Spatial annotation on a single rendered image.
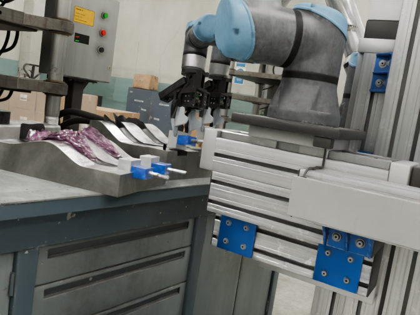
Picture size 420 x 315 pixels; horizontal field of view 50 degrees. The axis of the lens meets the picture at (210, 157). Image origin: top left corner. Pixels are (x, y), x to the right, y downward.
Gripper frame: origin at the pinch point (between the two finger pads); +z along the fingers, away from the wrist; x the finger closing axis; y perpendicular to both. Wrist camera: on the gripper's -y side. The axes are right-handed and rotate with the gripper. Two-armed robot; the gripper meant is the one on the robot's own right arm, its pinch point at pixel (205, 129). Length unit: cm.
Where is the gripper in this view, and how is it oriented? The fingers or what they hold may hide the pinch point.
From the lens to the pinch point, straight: 169.1
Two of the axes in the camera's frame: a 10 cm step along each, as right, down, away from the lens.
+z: -1.5, 9.8, 1.2
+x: 6.0, -0.1, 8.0
